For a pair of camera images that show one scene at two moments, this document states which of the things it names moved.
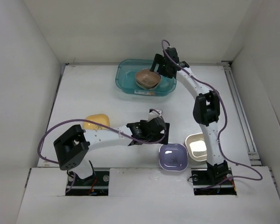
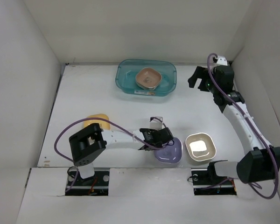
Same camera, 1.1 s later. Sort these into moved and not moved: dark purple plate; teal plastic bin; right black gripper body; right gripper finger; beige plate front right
Moved: dark purple plate; right gripper finger; right black gripper body
Not moved: beige plate front right; teal plastic bin
